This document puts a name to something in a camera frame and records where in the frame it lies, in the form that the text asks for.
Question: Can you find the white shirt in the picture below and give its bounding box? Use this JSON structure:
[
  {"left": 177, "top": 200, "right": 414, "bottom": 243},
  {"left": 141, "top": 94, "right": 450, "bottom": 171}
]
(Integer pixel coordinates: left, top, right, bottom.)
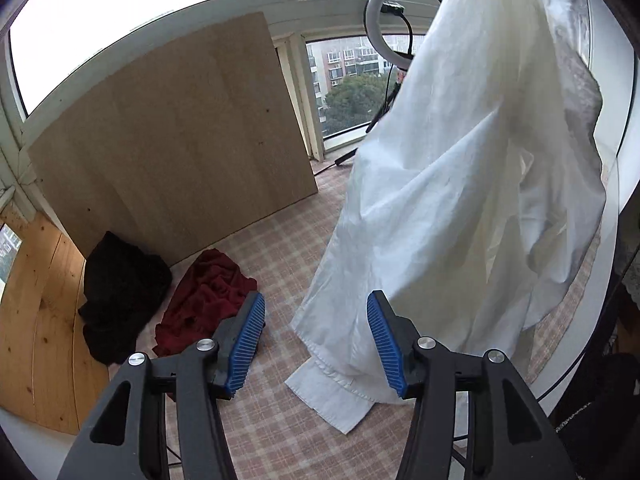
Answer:
[{"left": 286, "top": 0, "right": 605, "bottom": 432}]

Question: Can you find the dark red garment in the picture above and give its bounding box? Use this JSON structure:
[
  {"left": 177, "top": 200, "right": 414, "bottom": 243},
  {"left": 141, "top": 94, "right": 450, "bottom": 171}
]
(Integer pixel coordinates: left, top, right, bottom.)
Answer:
[{"left": 153, "top": 249, "right": 258, "bottom": 358}]

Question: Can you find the pink plaid table cloth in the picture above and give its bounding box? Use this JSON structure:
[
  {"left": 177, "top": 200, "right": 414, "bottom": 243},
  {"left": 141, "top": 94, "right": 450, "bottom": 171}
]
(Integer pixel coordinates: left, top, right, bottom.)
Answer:
[{"left": 106, "top": 159, "right": 601, "bottom": 480}]

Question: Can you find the black garment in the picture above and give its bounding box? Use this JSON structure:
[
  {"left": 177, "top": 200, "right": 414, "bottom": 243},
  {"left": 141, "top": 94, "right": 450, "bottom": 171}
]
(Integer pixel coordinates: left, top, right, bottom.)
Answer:
[{"left": 78, "top": 232, "right": 172, "bottom": 366}]

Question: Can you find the pine wood board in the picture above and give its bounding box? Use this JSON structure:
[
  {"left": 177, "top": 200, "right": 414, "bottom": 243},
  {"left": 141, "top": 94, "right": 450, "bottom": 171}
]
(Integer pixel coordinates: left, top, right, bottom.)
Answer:
[{"left": 1, "top": 214, "right": 108, "bottom": 436}]

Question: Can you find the light plywood board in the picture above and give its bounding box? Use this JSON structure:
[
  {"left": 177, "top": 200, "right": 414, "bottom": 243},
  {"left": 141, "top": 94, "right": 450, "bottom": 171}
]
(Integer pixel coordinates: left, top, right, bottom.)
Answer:
[{"left": 28, "top": 13, "right": 317, "bottom": 264}]

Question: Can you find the ring light on tripod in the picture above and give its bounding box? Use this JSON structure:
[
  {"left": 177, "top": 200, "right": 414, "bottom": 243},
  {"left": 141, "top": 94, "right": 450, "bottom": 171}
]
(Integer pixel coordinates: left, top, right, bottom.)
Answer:
[{"left": 334, "top": 0, "right": 447, "bottom": 167}]

